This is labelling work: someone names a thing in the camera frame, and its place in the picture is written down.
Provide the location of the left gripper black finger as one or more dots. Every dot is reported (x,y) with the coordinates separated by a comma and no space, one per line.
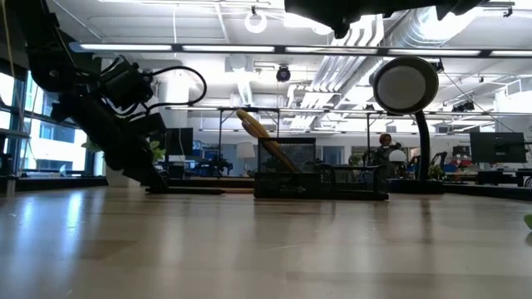
(145,178)

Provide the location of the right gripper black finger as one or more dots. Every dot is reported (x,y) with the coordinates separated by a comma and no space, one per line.
(328,10)

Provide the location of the black pen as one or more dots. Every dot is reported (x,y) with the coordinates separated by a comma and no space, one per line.
(195,191)

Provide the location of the black mesh desk organizer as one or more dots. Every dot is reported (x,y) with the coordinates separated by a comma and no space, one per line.
(353,182)

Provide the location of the green sticky note pad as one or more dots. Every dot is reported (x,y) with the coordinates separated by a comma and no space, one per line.
(528,221)

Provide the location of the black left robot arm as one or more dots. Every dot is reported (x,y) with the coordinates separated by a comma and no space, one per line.
(45,50)

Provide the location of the green plant in white pot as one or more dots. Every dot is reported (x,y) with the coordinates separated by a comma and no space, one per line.
(157,151)

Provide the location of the black computer monitor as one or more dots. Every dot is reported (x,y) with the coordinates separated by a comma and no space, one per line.
(498,147)
(180,141)

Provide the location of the round desk lamp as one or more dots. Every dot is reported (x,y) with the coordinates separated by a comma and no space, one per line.
(405,85)

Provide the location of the white shade table lamp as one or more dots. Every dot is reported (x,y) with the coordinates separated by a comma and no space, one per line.
(245,150)

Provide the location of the long ceiling light bar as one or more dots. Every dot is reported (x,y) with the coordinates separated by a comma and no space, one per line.
(226,48)

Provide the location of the person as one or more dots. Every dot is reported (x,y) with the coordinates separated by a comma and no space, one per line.
(384,139)

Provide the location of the white globe lamp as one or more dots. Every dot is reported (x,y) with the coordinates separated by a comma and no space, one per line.
(397,156)

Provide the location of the silver ventilation duct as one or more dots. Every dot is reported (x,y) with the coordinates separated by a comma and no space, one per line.
(415,29)

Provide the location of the black ceiling camera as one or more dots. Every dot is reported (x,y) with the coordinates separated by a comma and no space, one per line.
(283,74)

